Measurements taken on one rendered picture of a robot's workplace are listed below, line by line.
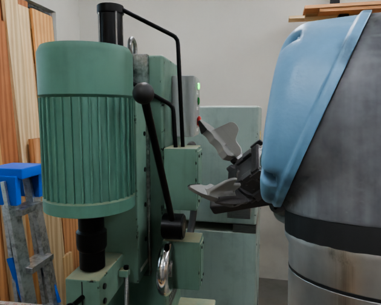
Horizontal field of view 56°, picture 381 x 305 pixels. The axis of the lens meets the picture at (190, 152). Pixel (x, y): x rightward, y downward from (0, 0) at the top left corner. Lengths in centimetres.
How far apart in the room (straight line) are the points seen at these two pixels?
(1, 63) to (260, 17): 187
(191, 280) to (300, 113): 76
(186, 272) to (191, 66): 231
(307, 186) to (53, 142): 53
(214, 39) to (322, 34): 283
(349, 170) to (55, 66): 55
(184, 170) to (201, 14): 234
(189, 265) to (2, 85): 179
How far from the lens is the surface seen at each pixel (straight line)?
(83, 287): 76
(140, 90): 57
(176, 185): 87
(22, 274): 169
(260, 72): 296
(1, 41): 247
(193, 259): 89
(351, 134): 19
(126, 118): 68
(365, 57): 20
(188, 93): 94
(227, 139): 64
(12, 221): 163
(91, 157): 65
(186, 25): 310
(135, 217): 82
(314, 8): 253
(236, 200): 59
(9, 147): 240
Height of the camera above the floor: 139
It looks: 7 degrees down
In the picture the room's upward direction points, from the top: straight up
